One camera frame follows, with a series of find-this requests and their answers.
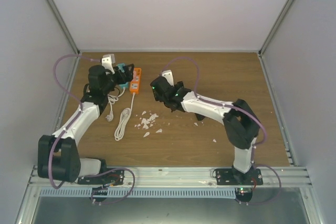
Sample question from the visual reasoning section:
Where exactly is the pink plug adapter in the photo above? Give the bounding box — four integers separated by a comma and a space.
132, 71, 137, 81

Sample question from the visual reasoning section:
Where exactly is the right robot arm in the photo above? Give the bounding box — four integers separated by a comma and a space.
150, 76, 261, 185

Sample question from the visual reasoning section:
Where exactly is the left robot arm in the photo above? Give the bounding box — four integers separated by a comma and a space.
37, 64, 134, 184

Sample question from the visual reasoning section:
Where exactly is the teal power strip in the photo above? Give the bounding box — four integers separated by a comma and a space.
117, 63, 132, 89

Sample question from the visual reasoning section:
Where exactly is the orange power strip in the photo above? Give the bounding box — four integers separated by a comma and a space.
129, 68, 142, 94

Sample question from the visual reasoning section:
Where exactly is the white debris pile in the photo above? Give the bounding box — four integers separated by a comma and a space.
134, 111, 162, 138

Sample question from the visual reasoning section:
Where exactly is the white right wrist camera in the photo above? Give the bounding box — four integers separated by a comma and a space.
161, 70, 174, 86

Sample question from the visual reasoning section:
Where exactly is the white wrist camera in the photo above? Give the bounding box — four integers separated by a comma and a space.
101, 54, 116, 74
161, 70, 174, 86

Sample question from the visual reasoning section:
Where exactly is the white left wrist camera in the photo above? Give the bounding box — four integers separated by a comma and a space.
101, 54, 116, 74

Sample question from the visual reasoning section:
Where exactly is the white coiled teal-strip cable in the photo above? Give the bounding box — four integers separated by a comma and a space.
104, 87, 127, 123

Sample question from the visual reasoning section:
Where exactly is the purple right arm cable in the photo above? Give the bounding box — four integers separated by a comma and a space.
164, 56, 283, 206

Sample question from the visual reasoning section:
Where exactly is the white bundled orange-strip cable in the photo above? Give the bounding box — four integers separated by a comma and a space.
113, 93, 137, 141

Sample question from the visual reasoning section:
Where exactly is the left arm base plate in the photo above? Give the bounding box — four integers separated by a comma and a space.
77, 170, 124, 186

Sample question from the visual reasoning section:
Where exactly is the slotted cable duct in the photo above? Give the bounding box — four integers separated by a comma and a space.
40, 187, 236, 199

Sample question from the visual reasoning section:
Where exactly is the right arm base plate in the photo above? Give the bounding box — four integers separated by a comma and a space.
212, 167, 264, 186

